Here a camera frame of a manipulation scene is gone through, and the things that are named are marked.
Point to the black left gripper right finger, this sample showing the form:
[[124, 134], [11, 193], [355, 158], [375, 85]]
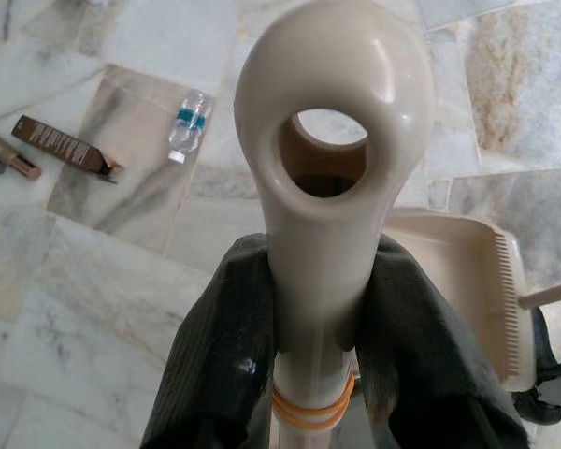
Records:
[[425, 355]]

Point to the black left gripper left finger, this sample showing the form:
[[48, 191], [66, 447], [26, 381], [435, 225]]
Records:
[[215, 365]]

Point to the orange rubber band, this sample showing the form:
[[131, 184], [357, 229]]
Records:
[[308, 410], [308, 424]]

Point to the black robot foot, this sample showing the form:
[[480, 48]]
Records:
[[544, 346]]

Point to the clear plastic water bottle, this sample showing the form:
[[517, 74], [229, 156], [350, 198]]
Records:
[[189, 121]]

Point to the brown cardboard box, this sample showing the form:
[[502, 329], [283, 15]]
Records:
[[61, 140]]

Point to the rose gold cosmetic tube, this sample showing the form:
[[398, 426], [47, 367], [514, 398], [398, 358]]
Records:
[[21, 161]]

